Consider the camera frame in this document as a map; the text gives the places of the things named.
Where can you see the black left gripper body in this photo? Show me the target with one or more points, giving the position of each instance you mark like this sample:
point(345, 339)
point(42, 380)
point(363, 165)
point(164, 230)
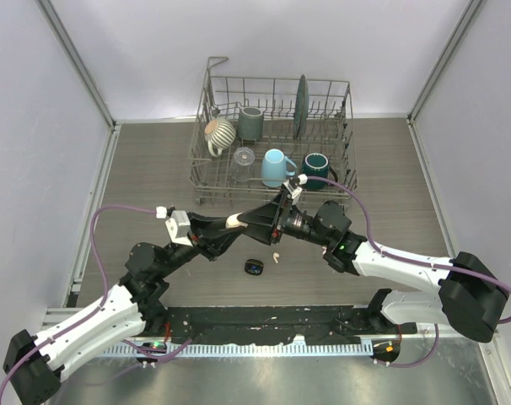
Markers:
point(201, 243)

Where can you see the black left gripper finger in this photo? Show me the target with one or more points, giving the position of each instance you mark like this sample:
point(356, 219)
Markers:
point(214, 223)
point(224, 238)

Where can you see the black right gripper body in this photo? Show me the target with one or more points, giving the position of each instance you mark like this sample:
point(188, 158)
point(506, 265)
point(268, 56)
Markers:
point(285, 205)

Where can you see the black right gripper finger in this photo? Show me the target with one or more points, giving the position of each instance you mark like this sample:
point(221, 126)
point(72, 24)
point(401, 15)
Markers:
point(262, 233)
point(268, 214)

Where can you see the pink white earbud case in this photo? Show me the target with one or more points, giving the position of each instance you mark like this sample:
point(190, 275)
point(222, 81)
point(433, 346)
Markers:
point(233, 221)

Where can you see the black earbud charging case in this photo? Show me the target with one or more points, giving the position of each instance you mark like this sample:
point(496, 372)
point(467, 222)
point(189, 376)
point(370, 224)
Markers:
point(254, 267)

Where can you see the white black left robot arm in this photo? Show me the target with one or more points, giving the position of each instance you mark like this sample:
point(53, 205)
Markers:
point(36, 365)

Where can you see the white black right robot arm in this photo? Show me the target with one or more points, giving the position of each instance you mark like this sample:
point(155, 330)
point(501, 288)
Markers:
point(459, 292)

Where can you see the light blue mug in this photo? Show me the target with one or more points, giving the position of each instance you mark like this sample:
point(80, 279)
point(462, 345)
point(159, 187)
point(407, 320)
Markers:
point(276, 168)

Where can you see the dark green mug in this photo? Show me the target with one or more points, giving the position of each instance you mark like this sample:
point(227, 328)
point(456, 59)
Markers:
point(316, 164)

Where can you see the clear drinking glass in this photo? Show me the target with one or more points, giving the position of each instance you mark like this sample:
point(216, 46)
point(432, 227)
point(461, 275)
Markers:
point(242, 164)

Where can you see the grey green cup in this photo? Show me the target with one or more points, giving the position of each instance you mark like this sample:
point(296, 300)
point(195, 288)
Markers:
point(250, 123)

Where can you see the striped beige mug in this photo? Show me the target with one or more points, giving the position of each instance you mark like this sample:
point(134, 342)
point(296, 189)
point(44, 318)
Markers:
point(219, 135)

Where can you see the dark green plate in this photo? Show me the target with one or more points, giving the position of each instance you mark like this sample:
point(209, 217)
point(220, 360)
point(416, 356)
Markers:
point(301, 108)

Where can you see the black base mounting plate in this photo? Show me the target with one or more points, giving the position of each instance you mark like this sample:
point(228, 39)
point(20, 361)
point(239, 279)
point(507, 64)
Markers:
point(274, 325)

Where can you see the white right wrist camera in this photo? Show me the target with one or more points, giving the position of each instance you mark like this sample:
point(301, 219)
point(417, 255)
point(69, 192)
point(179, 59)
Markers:
point(294, 187)

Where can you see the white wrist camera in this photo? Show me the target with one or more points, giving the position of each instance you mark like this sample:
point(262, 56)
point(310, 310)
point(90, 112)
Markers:
point(177, 224)
point(294, 187)

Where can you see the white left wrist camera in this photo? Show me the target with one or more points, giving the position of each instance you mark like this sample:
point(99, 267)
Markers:
point(177, 224)

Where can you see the metal wire dish rack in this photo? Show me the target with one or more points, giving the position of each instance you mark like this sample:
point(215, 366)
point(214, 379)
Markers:
point(328, 130)

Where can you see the white slotted cable duct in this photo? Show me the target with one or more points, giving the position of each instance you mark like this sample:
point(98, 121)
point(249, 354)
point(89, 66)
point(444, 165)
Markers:
point(294, 349)

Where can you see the aluminium frame rail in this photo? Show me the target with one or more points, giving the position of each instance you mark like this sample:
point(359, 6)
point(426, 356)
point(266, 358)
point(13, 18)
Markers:
point(60, 32)

